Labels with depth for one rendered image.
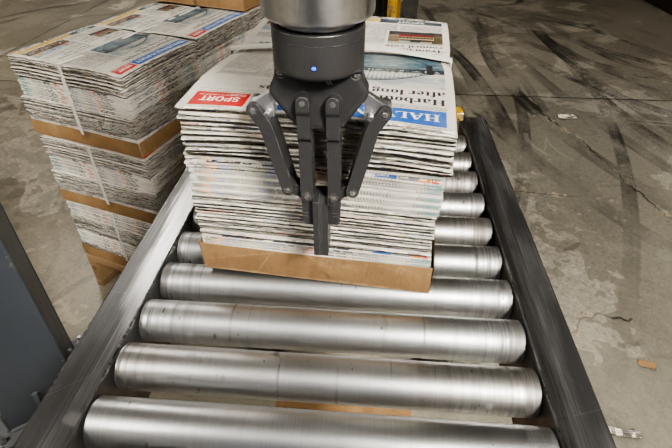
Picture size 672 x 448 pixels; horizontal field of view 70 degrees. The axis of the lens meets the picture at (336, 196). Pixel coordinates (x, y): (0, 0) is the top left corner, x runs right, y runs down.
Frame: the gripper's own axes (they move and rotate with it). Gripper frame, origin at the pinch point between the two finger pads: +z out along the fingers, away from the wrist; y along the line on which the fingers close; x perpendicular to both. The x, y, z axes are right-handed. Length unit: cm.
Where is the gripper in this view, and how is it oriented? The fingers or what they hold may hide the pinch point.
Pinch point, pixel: (322, 221)
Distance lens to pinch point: 49.3
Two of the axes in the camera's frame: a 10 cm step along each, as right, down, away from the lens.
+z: 0.0, 8.1, 5.8
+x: -0.7, 5.8, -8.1
